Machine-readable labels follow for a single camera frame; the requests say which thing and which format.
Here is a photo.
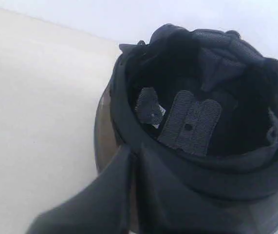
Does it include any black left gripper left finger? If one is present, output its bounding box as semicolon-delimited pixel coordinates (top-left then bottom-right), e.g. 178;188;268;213
27;145;132;234

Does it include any black helmet with tinted visor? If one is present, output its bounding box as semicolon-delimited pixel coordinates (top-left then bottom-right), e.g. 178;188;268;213
93;23;278;234

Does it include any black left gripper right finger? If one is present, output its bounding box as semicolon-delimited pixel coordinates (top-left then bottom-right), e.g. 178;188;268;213
136;147;278;234

